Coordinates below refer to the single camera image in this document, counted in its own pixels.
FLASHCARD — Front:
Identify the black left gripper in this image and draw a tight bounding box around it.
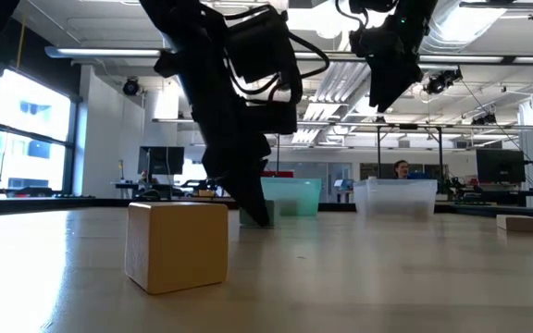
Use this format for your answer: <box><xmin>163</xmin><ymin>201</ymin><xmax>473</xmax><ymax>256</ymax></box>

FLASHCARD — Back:
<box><xmin>196</xmin><ymin>100</ymin><xmax>299</xmax><ymax>227</ymax></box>

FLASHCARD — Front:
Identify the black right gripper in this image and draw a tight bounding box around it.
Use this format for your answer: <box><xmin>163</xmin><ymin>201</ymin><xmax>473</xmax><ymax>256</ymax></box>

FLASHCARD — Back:
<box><xmin>349</xmin><ymin>27</ymin><xmax>425</xmax><ymax>113</ymax></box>

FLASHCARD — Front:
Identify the green translucent plastic bin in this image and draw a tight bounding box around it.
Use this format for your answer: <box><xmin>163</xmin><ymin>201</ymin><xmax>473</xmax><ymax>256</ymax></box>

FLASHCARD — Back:
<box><xmin>260</xmin><ymin>178</ymin><xmax>323</xmax><ymax>217</ymax></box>

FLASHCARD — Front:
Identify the person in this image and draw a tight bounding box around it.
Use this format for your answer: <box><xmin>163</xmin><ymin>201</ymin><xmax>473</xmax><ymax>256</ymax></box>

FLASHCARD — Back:
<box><xmin>391</xmin><ymin>159</ymin><xmax>411</xmax><ymax>180</ymax></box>

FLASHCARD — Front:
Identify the black computer monitor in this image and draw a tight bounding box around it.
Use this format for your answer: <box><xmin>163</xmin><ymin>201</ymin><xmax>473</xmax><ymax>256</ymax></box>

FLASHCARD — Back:
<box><xmin>475</xmin><ymin>147</ymin><xmax>527</xmax><ymax>184</ymax></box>
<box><xmin>137</xmin><ymin>145</ymin><xmax>186</xmax><ymax>177</ymax></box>

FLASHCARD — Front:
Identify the clear plastic bin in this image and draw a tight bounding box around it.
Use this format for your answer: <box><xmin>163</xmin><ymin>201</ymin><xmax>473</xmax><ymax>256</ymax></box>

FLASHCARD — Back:
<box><xmin>353</xmin><ymin>179</ymin><xmax>438</xmax><ymax>217</ymax></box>

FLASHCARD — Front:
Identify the dark office desk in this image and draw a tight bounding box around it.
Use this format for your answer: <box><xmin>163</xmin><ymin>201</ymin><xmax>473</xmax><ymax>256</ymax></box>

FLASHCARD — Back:
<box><xmin>112</xmin><ymin>180</ymin><xmax>184</xmax><ymax>201</ymax></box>

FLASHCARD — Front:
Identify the natural wooden block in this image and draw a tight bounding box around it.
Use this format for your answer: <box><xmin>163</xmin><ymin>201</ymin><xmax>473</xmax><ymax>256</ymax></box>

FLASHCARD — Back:
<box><xmin>495</xmin><ymin>214</ymin><xmax>533</xmax><ymax>235</ymax></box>

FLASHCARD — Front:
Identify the long LED light bar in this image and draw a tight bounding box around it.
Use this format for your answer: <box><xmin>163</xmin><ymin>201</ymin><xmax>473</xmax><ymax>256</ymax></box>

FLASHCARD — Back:
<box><xmin>43</xmin><ymin>44</ymin><xmax>533</xmax><ymax>66</ymax></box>

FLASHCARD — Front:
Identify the large glass window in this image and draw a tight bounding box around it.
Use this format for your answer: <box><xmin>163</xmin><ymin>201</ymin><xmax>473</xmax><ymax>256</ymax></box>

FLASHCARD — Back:
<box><xmin>0</xmin><ymin>68</ymin><xmax>79</xmax><ymax>196</ymax></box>

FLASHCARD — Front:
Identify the black metal gantry frame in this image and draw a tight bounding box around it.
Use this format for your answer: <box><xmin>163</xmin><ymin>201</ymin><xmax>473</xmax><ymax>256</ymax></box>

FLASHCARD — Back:
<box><xmin>273</xmin><ymin>132</ymin><xmax>282</xmax><ymax>177</ymax></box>
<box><xmin>376</xmin><ymin>122</ymin><xmax>444</xmax><ymax>193</ymax></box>

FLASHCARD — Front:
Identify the black ceiling camera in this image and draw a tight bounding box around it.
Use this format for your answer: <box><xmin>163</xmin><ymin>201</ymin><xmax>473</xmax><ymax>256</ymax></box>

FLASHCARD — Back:
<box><xmin>122</xmin><ymin>77</ymin><xmax>141</xmax><ymax>97</ymax></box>
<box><xmin>422</xmin><ymin>67</ymin><xmax>465</xmax><ymax>96</ymax></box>

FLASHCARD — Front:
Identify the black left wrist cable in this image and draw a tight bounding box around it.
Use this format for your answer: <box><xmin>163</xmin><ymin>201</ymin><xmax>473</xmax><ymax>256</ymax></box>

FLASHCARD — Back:
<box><xmin>222</xmin><ymin>4</ymin><xmax>331</xmax><ymax>105</ymax></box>

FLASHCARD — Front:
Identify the black aluminium table frame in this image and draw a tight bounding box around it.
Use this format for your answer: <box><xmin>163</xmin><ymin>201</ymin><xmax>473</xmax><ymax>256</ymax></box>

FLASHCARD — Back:
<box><xmin>0</xmin><ymin>195</ymin><xmax>533</xmax><ymax>226</ymax></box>

